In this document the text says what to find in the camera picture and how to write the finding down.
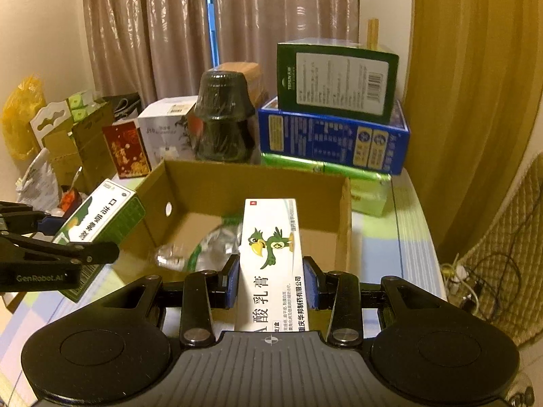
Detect silver foil pouch green leaf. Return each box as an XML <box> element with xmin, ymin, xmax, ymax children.
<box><xmin>154</xmin><ymin>219</ymin><xmax>245</xmax><ymax>273</ymax></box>

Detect white cardboard hanger card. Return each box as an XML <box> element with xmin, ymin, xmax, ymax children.
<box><xmin>29</xmin><ymin>100</ymin><xmax>73</xmax><ymax>152</ymax></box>

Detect stacked dark glass bowls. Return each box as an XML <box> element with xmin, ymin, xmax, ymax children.
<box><xmin>192</xmin><ymin>70</ymin><xmax>256</xmax><ymax>162</ymax></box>

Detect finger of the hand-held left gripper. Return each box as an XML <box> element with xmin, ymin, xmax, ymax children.
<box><xmin>0</xmin><ymin>200</ymin><xmax>64</xmax><ymax>235</ymax></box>
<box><xmin>0</xmin><ymin>233</ymin><xmax>120</xmax><ymax>266</ymax></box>

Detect black and white shopping bag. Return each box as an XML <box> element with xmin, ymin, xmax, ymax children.
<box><xmin>99</xmin><ymin>92</ymin><xmax>141</xmax><ymax>120</ymax></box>

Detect chair with quilted cover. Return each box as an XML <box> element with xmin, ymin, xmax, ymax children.
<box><xmin>457</xmin><ymin>156</ymin><xmax>543</xmax><ymax>345</ymax></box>

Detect black power cable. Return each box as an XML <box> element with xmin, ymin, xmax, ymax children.
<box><xmin>450</xmin><ymin>225</ymin><xmax>543</xmax><ymax>318</ymax></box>

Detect red gift box gold print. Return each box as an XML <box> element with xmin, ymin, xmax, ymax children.
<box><xmin>101</xmin><ymin>119</ymin><xmax>152</xmax><ymax>178</ymax></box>

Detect brown cardboard box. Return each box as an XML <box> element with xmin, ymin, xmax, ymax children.
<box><xmin>114</xmin><ymin>158</ymin><xmax>353</xmax><ymax>290</ymax></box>

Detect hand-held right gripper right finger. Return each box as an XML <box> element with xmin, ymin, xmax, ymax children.
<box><xmin>303</xmin><ymin>255</ymin><xmax>450</xmax><ymax>347</ymax></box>

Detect yellow-brown wooden panel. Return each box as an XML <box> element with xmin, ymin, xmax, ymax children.
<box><xmin>396</xmin><ymin>0</ymin><xmax>543</xmax><ymax>255</ymax></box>

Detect white power strip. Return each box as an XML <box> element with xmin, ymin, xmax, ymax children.
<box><xmin>441</xmin><ymin>262</ymin><xmax>468</xmax><ymax>294</ymax></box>

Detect brown box behind bowls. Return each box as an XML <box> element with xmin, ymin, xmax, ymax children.
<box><xmin>216</xmin><ymin>62</ymin><xmax>266</xmax><ymax>108</ymax></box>

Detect green tissue pack bundle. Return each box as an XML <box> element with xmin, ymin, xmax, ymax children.
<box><xmin>260</xmin><ymin>152</ymin><xmax>393</xmax><ymax>215</ymax></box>

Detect brown cardboard carton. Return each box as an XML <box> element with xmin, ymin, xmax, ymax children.
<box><xmin>44</xmin><ymin>101</ymin><xmax>118</xmax><ymax>194</ymax></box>

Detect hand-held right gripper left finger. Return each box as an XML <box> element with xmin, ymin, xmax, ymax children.
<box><xmin>85</xmin><ymin>255</ymin><xmax>241</xmax><ymax>347</ymax></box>

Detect crumpled white plastic bag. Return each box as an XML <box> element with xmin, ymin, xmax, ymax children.
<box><xmin>16</xmin><ymin>148</ymin><xmax>60</xmax><ymax>217</ymax></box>

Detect dark green box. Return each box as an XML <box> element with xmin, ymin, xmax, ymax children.
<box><xmin>276</xmin><ymin>40</ymin><xmax>400</xmax><ymax>126</ymax></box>

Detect red handled screwdriver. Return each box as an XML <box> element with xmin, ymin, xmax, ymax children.
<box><xmin>61</xmin><ymin>167</ymin><xmax>84</xmax><ymax>213</ymax></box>

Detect white humidifier box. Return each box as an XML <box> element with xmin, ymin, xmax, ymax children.
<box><xmin>137</xmin><ymin>97</ymin><xmax>200</xmax><ymax>166</ymax></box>

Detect green and white medicine box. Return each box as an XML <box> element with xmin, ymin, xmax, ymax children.
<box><xmin>54</xmin><ymin>180</ymin><xmax>147</xmax><ymax>303</ymax></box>

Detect white parrot print ointment box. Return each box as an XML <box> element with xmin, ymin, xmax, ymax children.
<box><xmin>232</xmin><ymin>197</ymin><xmax>308</xmax><ymax>336</ymax></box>

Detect beige curtain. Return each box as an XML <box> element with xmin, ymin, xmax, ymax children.
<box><xmin>82</xmin><ymin>0</ymin><xmax>361</xmax><ymax>116</ymax></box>

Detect small green tissue packs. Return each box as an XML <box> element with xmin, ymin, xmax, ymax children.
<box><xmin>67</xmin><ymin>91</ymin><xmax>105</xmax><ymax>122</ymax></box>

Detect yellow plastic bag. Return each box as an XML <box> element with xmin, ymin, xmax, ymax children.
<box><xmin>2</xmin><ymin>76</ymin><xmax>48</xmax><ymax>162</ymax></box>

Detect large blue box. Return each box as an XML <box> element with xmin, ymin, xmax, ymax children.
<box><xmin>257</xmin><ymin>95</ymin><xmax>412</xmax><ymax>176</ymax></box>

